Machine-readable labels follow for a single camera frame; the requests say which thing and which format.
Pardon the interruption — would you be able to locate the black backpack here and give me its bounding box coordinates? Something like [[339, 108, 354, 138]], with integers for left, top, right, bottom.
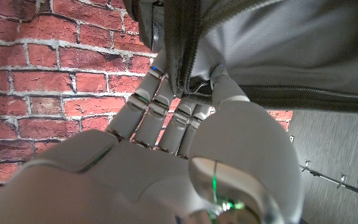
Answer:
[[122, 0, 358, 114]]

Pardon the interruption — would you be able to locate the thin metal bar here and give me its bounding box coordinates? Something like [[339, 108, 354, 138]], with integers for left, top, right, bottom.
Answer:
[[289, 135, 358, 197]]

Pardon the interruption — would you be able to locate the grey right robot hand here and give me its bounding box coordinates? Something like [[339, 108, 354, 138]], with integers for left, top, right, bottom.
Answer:
[[0, 49, 303, 224]]

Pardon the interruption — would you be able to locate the brick print backdrop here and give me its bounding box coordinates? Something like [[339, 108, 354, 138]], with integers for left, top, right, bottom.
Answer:
[[0, 0, 293, 206]]

